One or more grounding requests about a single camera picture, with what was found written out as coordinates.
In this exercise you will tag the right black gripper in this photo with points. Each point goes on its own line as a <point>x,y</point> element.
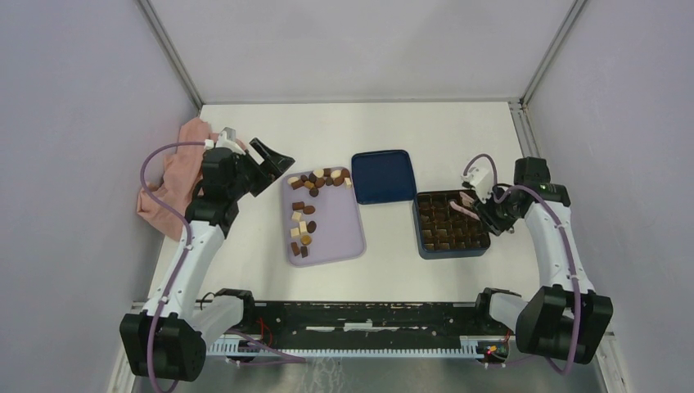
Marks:
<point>496,225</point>

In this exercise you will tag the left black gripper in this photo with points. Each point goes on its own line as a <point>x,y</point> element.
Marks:
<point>276,165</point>

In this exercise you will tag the pink handled tongs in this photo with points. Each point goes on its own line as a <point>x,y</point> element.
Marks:
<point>464,206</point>

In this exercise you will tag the lilac tray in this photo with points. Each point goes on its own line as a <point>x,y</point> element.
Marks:
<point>321,218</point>

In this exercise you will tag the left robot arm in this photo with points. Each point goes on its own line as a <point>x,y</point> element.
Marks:
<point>168,339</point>

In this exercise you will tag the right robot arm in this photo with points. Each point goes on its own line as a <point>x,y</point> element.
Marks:
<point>566,319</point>

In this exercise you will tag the blue chocolate box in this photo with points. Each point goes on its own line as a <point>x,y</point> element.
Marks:
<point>443,232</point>

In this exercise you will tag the pink cloth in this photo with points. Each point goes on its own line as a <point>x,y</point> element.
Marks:
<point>182,170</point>

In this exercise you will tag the dark blue box lid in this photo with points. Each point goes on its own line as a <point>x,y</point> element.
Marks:
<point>381,177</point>

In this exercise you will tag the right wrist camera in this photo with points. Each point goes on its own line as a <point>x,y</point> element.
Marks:
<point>480,181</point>

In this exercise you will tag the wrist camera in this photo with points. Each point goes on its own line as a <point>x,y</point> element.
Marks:
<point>480,181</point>
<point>228,139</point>

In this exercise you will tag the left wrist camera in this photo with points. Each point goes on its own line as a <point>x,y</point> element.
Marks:
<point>228,139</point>

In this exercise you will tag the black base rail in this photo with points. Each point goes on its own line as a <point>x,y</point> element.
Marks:
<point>322,325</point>

